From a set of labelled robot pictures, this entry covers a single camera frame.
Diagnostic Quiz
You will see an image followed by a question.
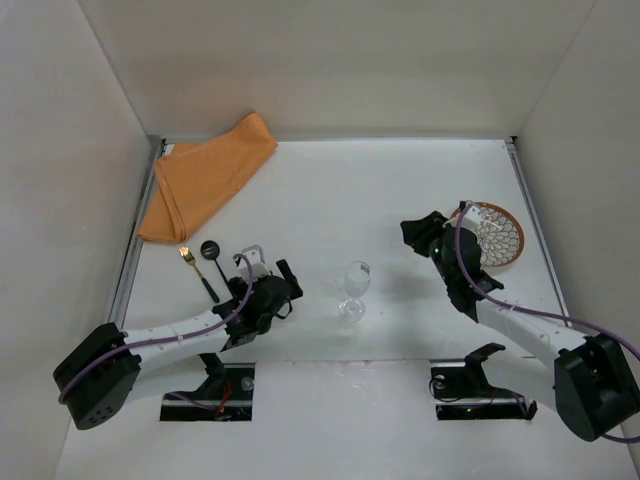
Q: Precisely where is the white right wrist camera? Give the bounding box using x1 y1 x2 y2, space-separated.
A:
453 201 483 232

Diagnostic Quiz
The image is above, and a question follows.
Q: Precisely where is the black spoon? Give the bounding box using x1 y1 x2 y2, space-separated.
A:
200 240 228 302

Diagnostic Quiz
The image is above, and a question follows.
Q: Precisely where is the floral patterned plate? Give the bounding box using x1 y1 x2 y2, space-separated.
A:
473 202 525 268

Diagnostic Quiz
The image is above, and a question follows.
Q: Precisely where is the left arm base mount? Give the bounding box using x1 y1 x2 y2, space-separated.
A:
159 354 256 423

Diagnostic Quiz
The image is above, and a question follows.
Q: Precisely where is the clear wine glass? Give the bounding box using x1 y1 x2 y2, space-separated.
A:
339 261 371 322

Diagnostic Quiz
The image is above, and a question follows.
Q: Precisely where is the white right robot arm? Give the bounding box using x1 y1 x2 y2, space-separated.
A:
400 202 639 442

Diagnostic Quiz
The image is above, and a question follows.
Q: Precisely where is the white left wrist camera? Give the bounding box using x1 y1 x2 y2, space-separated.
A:
237 245 270 282

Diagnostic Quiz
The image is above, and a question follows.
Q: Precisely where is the gold fork green handle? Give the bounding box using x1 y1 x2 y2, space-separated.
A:
179 246 220 304

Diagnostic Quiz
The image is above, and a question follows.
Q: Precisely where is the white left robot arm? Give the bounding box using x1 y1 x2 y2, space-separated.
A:
53 254 303 431

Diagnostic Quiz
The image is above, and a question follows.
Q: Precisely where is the orange cloth placemat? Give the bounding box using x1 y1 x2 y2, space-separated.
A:
138 113 278 244

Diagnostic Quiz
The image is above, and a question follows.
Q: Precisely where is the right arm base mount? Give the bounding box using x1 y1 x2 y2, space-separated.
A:
428 343 538 421

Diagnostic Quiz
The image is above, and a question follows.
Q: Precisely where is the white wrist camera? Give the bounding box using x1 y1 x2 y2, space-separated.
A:
237 245 270 282
453 201 483 232

